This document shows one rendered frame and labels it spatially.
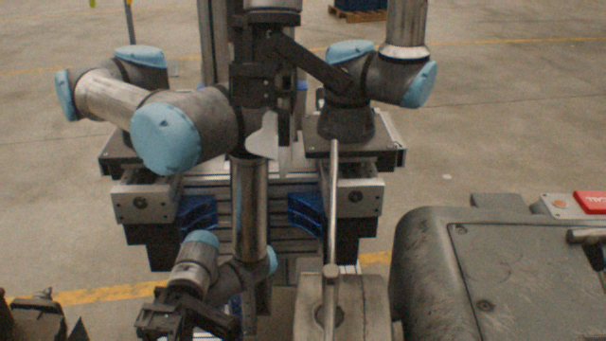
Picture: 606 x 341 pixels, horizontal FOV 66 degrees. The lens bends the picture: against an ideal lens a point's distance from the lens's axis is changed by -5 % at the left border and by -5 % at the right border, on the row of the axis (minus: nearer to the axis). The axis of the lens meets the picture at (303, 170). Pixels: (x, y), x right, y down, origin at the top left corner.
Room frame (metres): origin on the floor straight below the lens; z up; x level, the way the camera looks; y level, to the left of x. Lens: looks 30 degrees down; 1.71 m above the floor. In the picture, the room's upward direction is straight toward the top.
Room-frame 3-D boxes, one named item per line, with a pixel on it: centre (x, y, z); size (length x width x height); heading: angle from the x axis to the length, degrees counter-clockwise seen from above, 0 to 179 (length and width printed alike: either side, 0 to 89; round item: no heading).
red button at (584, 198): (0.66, -0.50, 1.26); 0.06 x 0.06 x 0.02; 87
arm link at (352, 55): (1.14, -0.12, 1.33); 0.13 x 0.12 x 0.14; 58
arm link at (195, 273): (0.67, 0.21, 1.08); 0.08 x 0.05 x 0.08; 87
